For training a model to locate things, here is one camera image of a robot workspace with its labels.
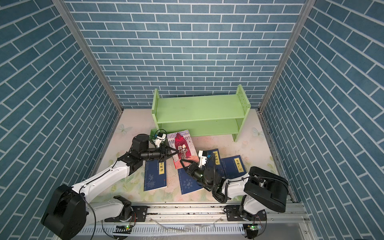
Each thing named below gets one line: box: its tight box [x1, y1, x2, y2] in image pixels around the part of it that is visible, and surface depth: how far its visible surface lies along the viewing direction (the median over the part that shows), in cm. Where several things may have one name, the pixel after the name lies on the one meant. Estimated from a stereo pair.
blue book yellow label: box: [177, 168, 204, 195], surface depth 84 cm
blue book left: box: [144, 160, 167, 192], surface depth 87 cm
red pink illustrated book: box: [166, 129, 200, 170], surface depth 80 cm
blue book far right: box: [220, 155, 247, 179], surface depth 91 cm
